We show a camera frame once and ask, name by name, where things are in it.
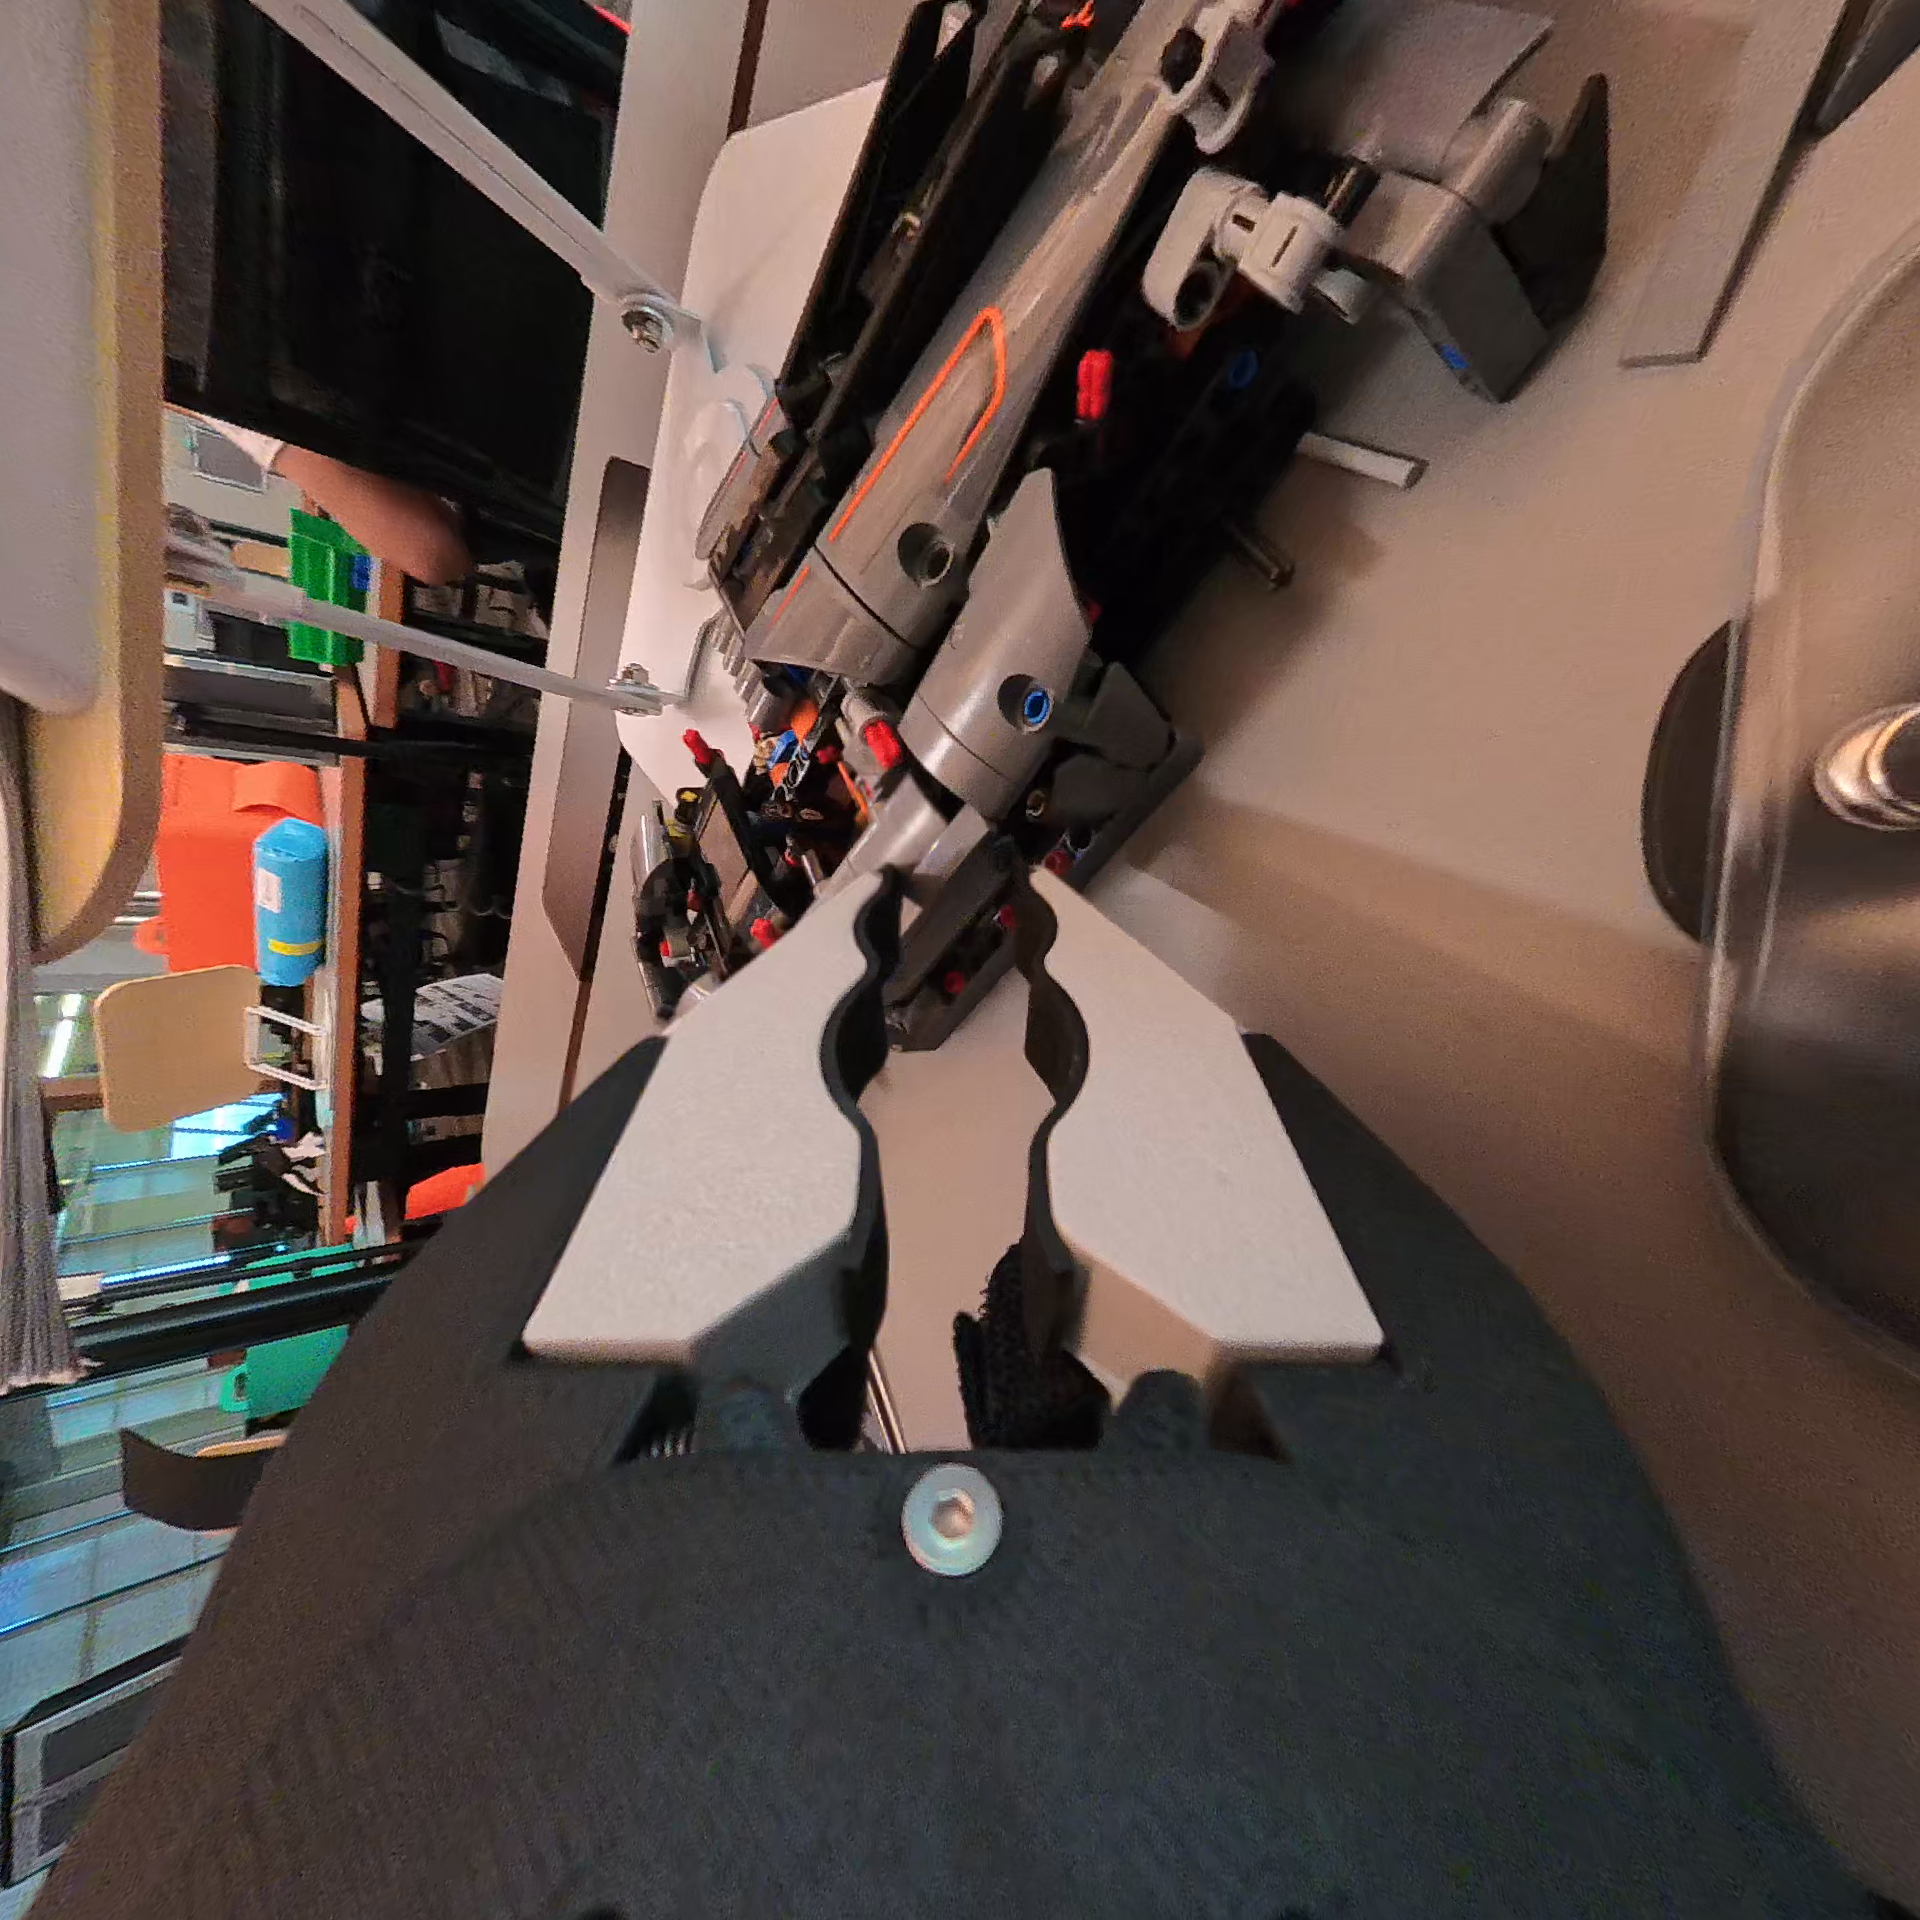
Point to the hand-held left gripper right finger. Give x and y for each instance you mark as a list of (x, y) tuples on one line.
[(1217, 1201)]

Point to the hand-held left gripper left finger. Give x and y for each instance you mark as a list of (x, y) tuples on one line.
[(692, 1201)]

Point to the grey lego side panel assembly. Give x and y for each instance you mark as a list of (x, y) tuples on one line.
[(1117, 721)]

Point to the lego car model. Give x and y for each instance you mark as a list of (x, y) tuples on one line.
[(959, 449)]

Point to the light grey lego axle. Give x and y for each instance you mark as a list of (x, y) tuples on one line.
[(1359, 457)]

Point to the long grey lego wedge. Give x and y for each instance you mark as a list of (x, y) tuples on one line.
[(1740, 182)]

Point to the orange object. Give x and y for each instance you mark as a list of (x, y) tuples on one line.
[(443, 1191)]

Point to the printed paper sheet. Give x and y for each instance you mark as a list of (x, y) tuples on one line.
[(457, 1013)]

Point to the green plastic object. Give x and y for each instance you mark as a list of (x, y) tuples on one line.
[(293, 1350)]

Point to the black metal rack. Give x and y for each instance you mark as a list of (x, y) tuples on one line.
[(434, 841)]

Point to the wooden shelf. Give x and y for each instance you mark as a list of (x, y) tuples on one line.
[(348, 901)]

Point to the black metal bar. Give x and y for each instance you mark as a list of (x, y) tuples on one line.
[(225, 1289)]

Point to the light blue bottle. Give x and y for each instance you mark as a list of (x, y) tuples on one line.
[(291, 901)]

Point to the beige chair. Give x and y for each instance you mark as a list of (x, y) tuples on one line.
[(173, 1052)]

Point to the orange box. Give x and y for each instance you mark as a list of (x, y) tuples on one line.
[(203, 857)]

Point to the green box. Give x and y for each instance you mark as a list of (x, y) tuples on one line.
[(324, 593)]

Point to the clear round disc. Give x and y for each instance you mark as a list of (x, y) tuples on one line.
[(706, 449)]

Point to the white book stand ledge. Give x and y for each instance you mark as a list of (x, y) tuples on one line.
[(46, 301)]

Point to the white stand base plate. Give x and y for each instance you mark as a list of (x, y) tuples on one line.
[(764, 224)]

